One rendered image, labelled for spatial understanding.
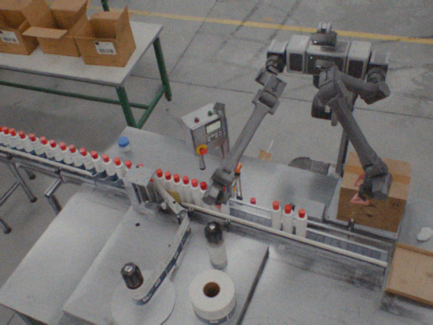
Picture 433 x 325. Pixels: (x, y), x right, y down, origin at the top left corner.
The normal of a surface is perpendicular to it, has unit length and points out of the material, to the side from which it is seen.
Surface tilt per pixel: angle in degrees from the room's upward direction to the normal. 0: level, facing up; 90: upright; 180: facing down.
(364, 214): 90
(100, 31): 90
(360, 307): 0
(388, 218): 90
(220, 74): 0
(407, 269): 0
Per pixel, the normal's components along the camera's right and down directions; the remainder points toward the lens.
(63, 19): -0.31, 0.73
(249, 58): -0.10, -0.66
